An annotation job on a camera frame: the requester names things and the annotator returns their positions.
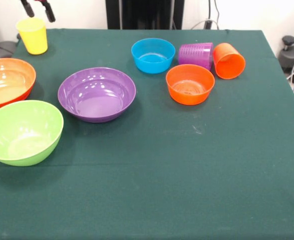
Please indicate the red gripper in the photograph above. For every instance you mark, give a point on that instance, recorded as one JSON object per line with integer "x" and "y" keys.
{"x": 40, "y": 1}

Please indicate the yellow plastic cup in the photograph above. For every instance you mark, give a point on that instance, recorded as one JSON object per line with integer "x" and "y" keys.
{"x": 34, "y": 37}

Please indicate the wide orange plastic bowl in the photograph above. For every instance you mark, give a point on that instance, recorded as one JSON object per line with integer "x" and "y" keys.
{"x": 9, "y": 82}

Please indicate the purple plastic bowl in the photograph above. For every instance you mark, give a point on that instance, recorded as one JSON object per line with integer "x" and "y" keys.
{"x": 96, "y": 100}

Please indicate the blue plastic bowl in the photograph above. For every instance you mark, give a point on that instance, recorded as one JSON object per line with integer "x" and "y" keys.
{"x": 152, "y": 62}

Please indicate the purple plastic cup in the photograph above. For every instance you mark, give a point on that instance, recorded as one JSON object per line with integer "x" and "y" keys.
{"x": 195, "y": 55}

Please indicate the small orange plastic bowl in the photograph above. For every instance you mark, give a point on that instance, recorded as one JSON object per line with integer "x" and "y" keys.
{"x": 190, "y": 87}

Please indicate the orange plastic cup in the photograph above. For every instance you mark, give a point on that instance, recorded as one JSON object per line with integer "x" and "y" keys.
{"x": 228, "y": 62}

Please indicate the black office chair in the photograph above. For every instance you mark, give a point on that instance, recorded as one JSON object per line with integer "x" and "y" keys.
{"x": 2, "y": 47}

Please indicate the lime green plastic bowl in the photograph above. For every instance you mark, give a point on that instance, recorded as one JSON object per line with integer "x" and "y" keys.
{"x": 24, "y": 135}

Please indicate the black clamp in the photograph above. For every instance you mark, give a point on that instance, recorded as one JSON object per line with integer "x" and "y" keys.
{"x": 208, "y": 25}

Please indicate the dark green tablecloth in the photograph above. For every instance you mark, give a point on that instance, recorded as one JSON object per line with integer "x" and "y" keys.
{"x": 161, "y": 175}

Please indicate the black stand with knob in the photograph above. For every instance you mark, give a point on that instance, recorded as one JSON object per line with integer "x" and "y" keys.
{"x": 290, "y": 53}

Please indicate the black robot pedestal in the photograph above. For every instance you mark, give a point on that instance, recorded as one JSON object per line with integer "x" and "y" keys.
{"x": 146, "y": 12}

